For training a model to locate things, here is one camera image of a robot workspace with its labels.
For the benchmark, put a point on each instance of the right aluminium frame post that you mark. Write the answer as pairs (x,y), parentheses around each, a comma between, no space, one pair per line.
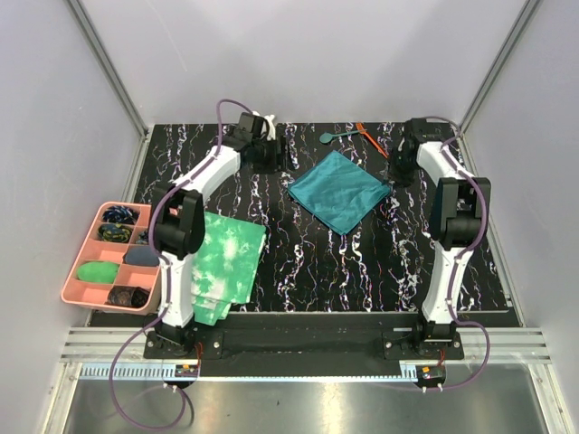
(515,33)

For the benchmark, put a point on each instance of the dark blue rolled cloth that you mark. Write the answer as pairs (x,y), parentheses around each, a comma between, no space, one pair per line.
(141,256)

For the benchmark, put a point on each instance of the brown patterned rolled cloth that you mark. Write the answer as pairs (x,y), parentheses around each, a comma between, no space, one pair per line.
(126,296)

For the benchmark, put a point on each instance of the aluminium front rail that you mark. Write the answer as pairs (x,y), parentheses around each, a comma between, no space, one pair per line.
(97,351)

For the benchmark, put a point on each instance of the orange plastic fork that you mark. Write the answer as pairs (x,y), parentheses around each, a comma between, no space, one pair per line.
(362,131)

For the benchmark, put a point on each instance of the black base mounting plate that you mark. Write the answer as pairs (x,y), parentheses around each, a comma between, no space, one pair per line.
(267,332)

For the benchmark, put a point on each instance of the left aluminium frame post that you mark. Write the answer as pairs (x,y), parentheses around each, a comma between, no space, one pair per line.
(98,49)

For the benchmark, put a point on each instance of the pink compartment tray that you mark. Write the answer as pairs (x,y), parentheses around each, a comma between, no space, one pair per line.
(93,295)

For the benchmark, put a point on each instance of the green tie-dye cloth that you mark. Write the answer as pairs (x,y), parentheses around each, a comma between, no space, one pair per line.
(225,267)

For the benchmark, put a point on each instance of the blue patterned rolled cloth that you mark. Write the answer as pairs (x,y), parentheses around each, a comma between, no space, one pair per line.
(120,214)

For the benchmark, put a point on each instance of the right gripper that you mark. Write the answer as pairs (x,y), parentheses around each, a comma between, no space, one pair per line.
(401,178)

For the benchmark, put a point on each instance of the green rolled cloth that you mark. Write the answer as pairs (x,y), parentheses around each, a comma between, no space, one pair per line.
(100,272)

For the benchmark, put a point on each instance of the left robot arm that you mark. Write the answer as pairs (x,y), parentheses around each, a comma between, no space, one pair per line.
(177,228)

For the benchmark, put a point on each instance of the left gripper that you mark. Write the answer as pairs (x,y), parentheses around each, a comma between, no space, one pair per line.
(271,166)

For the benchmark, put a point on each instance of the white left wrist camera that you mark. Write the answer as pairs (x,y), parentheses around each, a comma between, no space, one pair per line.
(263,128)

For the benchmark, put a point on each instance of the teal plastic spoon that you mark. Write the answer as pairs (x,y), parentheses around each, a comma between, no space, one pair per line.
(326,138)

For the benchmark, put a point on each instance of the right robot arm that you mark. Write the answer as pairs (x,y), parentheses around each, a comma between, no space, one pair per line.
(458,220)

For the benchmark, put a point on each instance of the teal satin napkin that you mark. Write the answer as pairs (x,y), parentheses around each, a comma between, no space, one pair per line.
(338,192)

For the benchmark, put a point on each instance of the aluminium frame post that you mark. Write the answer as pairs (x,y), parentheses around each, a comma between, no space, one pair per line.
(98,49)
(515,33)

